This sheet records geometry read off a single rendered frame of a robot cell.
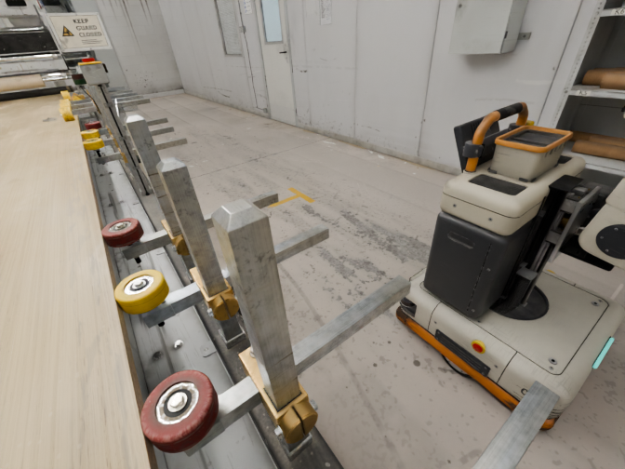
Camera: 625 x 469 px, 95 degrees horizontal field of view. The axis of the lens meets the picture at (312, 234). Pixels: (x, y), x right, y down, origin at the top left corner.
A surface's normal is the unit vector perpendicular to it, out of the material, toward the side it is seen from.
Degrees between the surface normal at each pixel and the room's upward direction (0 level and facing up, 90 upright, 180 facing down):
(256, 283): 90
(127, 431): 0
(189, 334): 0
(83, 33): 90
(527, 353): 0
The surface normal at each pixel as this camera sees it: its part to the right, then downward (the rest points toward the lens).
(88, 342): -0.07, -0.82
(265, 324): 0.59, 0.43
